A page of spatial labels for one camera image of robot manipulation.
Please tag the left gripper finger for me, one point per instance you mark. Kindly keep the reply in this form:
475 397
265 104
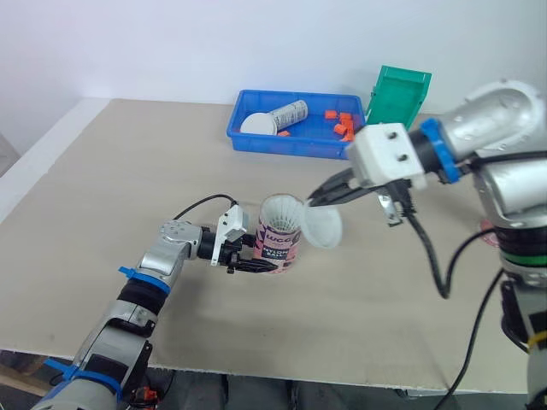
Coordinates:
251 240
258 266

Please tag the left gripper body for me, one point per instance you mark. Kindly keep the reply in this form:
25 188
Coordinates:
233 256

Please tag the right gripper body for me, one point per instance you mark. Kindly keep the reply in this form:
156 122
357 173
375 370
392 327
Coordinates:
397 189

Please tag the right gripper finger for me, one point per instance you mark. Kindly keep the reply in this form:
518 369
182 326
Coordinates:
331 185
346 196

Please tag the pink black patterned tube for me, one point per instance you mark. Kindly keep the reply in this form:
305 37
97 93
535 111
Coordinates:
278 252

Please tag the white translucent lid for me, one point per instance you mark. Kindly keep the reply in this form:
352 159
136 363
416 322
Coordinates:
257 124
322 228

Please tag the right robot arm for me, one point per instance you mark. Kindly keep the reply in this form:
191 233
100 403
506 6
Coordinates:
500 128

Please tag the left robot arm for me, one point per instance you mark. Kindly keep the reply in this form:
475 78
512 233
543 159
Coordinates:
128 324

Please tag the white shuttlecock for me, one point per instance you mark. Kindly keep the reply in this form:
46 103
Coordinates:
282 215

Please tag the blue plastic tray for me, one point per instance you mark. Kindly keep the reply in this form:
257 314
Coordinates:
307 141

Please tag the small orange piece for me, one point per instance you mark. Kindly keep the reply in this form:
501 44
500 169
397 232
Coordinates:
349 133
339 129
344 116
330 115
284 133

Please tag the grey patterned tube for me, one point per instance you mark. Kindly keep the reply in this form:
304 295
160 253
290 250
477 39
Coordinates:
290 113

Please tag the green plastic bin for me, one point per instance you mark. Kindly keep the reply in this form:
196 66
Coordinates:
397 98

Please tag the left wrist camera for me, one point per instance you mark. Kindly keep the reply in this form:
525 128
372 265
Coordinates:
233 224

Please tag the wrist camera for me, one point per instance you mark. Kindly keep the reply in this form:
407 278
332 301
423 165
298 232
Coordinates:
380 154
233 224

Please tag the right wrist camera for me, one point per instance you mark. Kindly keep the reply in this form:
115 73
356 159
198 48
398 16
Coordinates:
380 154

